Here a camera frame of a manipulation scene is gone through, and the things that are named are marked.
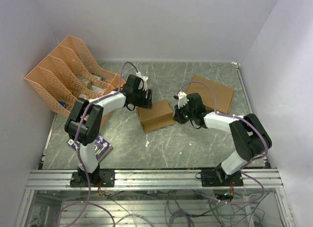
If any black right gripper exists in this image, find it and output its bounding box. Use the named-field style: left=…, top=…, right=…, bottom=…
left=173, top=101, right=195, bottom=125

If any cardboard box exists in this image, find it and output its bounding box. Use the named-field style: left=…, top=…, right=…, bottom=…
left=185, top=75, right=236, bottom=114
left=136, top=99, right=175, bottom=133

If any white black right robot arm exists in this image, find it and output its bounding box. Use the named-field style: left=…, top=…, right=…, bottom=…
left=173, top=91, right=272, bottom=186

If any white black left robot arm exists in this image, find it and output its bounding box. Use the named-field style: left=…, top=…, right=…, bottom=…
left=65, top=72, right=152, bottom=186

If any closed folded cardboard box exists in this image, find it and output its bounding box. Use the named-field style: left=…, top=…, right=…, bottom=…
left=185, top=75, right=236, bottom=114

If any purple book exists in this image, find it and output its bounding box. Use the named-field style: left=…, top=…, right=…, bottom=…
left=79, top=135, right=113, bottom=162

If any pink plastic desk organizer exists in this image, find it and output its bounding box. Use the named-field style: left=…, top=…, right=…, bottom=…
left=24, top=35, right=125, bottom=116

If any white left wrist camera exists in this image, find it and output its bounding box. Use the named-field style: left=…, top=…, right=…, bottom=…
left=136, top=71, right=149, bottom=98

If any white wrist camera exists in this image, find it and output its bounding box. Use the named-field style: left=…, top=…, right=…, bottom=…
left=136, top=71, right=149, bottom=98
left=174, top=91, right=187, bottom=109

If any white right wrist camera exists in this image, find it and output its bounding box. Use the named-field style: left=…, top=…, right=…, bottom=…
left=174, top=91, right=187, bottom=109

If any aluminium frame rail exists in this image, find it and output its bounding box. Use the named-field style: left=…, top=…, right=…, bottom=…
left=26, top=169, right=283, bottom=191

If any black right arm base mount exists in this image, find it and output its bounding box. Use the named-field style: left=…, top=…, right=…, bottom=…
left=199, top=168, right=244, bottom=187

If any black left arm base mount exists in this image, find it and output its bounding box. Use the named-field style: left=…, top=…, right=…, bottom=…
left=70, top=169, right=115, bottom=187

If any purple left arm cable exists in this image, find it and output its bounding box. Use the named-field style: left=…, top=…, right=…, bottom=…
left=55, top=61, right=140, bottom=227

